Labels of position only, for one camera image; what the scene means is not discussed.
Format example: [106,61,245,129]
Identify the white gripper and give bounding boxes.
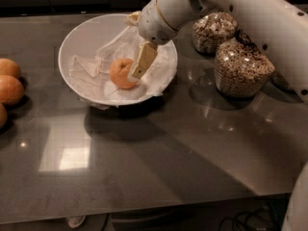
[123,0,177,82]

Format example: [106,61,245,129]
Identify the orange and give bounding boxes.
[0,75,24,106]
[0,58,21,79]
[0,103,8,129]
[110,58,137,90]

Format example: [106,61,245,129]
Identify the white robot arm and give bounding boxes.
[124,0,308,102]

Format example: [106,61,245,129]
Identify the white bowl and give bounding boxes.
[58,13,179,108]

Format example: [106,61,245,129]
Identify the white cloth in bowl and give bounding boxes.
[68,17,178,111]

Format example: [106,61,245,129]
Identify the left back glass cereal jar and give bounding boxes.
[192,12,238,55]

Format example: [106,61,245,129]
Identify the front glass jar of cereal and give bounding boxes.
[214,30,275,99]

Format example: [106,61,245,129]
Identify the white object under table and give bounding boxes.
[66,216,86,229]

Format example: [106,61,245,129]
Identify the black cables under table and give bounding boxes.
[218,209,273,231]

